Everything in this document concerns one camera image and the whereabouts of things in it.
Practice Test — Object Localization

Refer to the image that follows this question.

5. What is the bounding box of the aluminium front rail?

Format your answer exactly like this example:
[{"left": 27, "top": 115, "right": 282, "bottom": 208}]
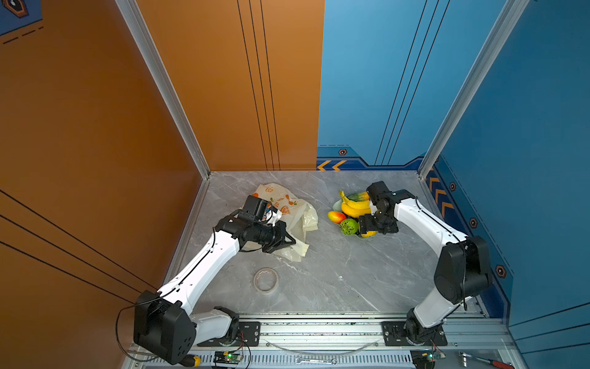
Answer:
[{"left": 124, "top": 315, "right": 519, "bottom": 369}]

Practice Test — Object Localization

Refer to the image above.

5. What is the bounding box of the green bumpy fruit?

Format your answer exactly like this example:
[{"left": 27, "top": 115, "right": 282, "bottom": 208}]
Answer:
[{"left": 339, "top": 218, "right": 360, "bottom": 236}]

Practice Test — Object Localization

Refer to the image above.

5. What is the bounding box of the yellow lemon fruit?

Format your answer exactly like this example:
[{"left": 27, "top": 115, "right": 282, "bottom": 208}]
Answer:
[{"left": 361, "top": 231, "right": 377, "bottom": 238}]

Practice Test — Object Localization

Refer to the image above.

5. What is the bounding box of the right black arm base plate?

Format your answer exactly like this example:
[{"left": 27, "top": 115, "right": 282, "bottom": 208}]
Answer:
[{"left": 381, "top": 321, "right": 448, "bottom": 347}]

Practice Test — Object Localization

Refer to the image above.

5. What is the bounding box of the right green circuit board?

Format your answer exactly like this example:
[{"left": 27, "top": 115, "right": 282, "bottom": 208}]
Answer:
[{"left": 410, "top": 351, "right": 446, "bottom": 369}]

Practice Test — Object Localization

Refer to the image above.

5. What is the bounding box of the cream plastic bag orange print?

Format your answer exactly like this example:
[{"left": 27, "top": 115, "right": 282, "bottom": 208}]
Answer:
[{"left": 253, "top": 183, "right": 318, "bottom": 262}]

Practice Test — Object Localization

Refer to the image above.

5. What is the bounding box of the pale green fruit plate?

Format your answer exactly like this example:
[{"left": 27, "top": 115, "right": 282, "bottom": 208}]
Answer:
[{"left": 333, "top": 198, "right": 371, "bottom": 237}]

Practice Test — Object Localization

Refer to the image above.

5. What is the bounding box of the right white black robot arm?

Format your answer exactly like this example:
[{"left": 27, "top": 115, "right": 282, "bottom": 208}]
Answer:
[{"left": 359, "top": 181, "right": 493, "bottom": 345}]

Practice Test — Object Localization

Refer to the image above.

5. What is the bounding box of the green orange papaya fruit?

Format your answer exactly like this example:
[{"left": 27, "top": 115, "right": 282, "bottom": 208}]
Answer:
[{"left": 347, "top": 192, "right": 370, "bottom": 202}]

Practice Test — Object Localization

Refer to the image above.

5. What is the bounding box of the left green circuit board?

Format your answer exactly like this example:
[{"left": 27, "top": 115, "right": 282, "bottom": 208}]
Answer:
[{"left": 213, "top": 351, "right": 244, "bottom": 367}]

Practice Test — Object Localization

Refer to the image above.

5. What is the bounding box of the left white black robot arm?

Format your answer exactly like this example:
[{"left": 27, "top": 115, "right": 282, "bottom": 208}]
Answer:
[{"left": 133, "top": 214, "right": 296, "bottom": 364}]

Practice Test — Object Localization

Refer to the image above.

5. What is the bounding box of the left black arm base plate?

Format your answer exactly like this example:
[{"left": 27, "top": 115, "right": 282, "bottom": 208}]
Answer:
[{"left": 198, "top": 321, "right": 261, "bottom": 347}]

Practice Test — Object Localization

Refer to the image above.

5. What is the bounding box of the yellow black screwdriver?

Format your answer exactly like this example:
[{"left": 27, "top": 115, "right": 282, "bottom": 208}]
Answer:
[{"left": 179, "top": 355, "right": 201, "bottom": 367}]

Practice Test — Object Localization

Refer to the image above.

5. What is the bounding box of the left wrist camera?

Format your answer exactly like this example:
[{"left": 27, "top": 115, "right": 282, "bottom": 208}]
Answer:
[{"left": 241, "top": 195, "right": 282, "bottom": 226}]

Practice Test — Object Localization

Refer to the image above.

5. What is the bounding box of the green circuit board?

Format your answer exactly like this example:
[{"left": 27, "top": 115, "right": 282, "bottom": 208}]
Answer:
[
  {"left": 410, "top": 351, "right": 446, "bottom": 369},
  {"left": 213, "top": 351, "right": 244, "bottom": 367}
]

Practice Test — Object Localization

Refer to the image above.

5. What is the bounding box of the red handled tool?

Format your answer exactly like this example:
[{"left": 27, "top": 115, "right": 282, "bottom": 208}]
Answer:
[{"left": 459, "top": 351, "right": 515, "bottom": 369}]

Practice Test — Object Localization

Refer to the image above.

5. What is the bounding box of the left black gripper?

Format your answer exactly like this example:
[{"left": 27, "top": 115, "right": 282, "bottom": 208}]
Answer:
[{"left": 253, "top": 220, "right": 297, "bottom": 252}]

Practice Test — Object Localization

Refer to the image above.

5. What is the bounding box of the clear tape roll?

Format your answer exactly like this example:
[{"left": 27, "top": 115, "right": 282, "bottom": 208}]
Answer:
[{"left": 253, "top": 268, "right": 279, "bottom": 295}]

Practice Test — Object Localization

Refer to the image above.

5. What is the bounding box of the red yellow mango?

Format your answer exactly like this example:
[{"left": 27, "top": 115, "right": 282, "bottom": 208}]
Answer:
[{"left": 327, "top": 212, "right": 347, "bottom": 224}]

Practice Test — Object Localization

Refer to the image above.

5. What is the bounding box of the yellow banana bunch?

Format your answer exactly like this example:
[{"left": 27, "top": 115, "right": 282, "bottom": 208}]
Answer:
[{"left": 339, "top": 191, "right": 372, "bottom": 218}]

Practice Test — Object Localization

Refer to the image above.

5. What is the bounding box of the silver wrench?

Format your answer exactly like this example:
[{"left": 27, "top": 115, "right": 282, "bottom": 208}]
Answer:
[{"left": 295, "top": 357, "right": 338, "bottom": 365}]

